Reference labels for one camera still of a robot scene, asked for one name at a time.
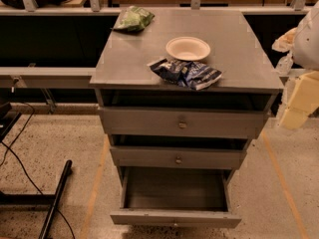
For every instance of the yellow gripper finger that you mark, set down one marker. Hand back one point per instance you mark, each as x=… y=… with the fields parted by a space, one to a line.
x=303 y=102

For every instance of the grey bottom drawer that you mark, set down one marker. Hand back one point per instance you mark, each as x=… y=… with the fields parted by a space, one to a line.
x=157 y=196

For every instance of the grey drawer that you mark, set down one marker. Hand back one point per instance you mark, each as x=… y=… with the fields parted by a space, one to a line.
x=174 y=157
x=157 y=196
x=181 y=122

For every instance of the grey middle drawer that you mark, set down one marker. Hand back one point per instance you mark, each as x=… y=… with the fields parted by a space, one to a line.
x=174 y=157

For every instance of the grey wooden drawer cabinet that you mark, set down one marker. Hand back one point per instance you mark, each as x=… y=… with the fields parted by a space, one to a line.
x=192 y=90

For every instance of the grey top drawer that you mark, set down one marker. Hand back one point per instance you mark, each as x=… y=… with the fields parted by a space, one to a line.
x=181 y=122

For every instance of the clear sanitizer bottle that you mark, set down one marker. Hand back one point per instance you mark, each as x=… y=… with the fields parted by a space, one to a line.
x=285 y=64

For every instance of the blue chip bag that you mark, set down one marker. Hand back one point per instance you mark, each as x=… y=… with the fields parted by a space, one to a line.
x=189 y=74

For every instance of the white paper bowl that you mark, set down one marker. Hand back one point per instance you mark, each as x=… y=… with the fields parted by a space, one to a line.
x=187 y=48

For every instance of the green chip bag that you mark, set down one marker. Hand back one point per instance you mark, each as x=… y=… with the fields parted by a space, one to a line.
x=134 y=19

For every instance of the black stand leg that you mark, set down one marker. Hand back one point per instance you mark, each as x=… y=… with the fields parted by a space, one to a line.
x=36 y=200

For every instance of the grey metal shelf rail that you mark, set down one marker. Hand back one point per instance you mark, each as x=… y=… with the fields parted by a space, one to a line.
x=45 y=77

